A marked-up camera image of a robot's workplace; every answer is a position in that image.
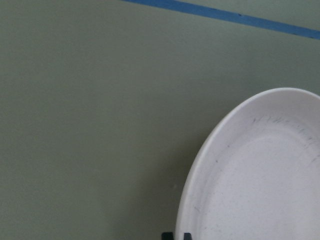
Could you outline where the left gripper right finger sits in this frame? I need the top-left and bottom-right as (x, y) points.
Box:
(183, 232), (192, 240)

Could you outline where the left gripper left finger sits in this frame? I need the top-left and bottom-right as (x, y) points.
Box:
(161, 232), (174, 240)

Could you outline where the pink plate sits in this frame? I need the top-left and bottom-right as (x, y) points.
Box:
(174, 88), (320, 240)

